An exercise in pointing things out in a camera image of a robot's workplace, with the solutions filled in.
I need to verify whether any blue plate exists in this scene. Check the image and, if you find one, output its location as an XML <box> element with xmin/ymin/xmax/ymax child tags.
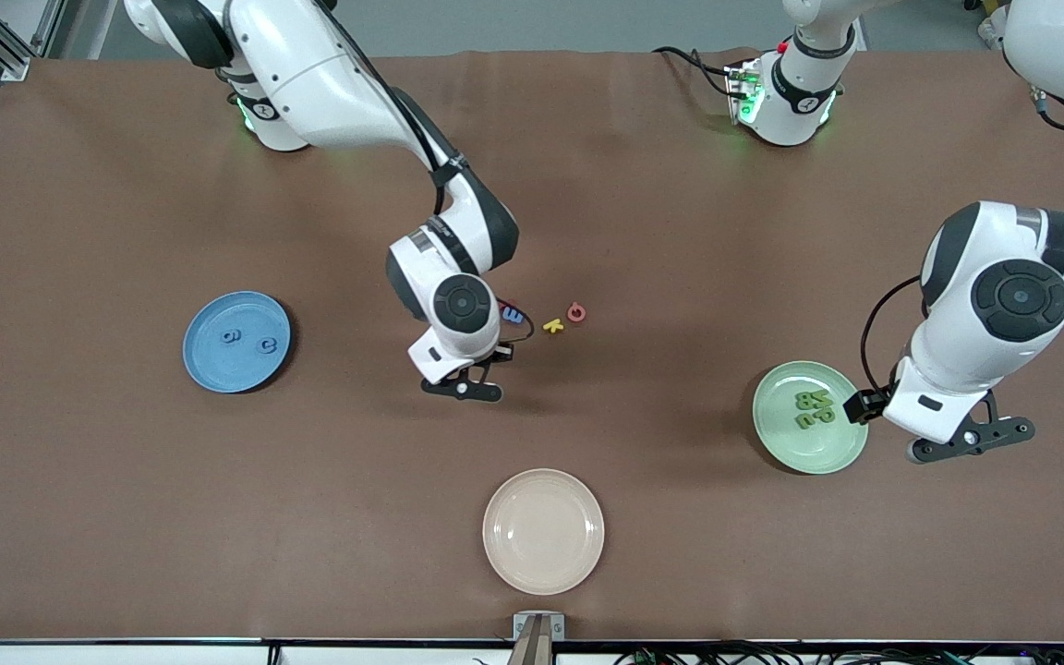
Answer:
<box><xmin>182</xmin><ymin>291</ymin><xmax>293</xmax><ymax>395</ymax></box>

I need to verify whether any beige plate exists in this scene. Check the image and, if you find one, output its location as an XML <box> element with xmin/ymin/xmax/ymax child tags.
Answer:
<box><xmin>482</xmin><ymin>468</ymin><xmax>606</xmax><ymax>597</ymax></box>

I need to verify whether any brown table cover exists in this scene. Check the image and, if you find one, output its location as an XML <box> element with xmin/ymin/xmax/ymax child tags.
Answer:
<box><xmin>0</xmin><ymin>48</ymin><xmax>1064</xmax><ymax>645</ymax></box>

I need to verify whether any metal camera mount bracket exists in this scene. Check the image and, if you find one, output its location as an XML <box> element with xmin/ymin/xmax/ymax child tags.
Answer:
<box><xmin>509</xmin><ymin>611</ymin><xmax>566</xmax><ymax>665</ymax></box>

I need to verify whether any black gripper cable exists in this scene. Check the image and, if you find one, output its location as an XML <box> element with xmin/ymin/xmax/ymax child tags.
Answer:
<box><xmin>310</xmin><ymin>9</ymin><xmax>536</xmax><ymax>347</ymax></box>
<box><xmin>860</xmin><ymin>37</ymin><xmax>1064</xmax><ymax>393</ymax></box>

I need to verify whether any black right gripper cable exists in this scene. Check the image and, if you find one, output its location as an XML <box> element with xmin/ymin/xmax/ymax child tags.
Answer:
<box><xmin>310</xmin><ymin>9</ymin><xmax>536</xmax><ymax>347</ymax></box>

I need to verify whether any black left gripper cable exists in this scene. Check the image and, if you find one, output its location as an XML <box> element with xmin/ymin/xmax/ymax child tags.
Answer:
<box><xmin>860</xmin><ymin>37</ymin><xmax>1064</xmax><ymax>393</ymax></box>

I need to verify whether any green plate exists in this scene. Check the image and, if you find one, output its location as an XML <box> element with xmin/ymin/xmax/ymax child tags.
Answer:
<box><xmin>752</xmin><ymin>360</ymin><xmax>869</xmax><ymax>476</ymax></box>

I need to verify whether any black cable bundle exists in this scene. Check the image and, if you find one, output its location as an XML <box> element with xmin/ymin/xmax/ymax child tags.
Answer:
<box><xmin>615</xmin><ymin>640</ymin><xmax>1064</xmax><ymax>665</ymax></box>

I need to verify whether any white table edge panel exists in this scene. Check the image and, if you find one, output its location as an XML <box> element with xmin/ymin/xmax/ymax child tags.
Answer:
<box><xmin>0</xmin><ymin>642</ymin><xmax>514</xmax><ymax>665</ymax></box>

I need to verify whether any black left arm base cable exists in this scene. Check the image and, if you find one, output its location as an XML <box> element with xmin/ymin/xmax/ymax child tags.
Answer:
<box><xmin>652</xmin><ymin>44</ymin><xmax>741</xmax><ymax>98</ymax></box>

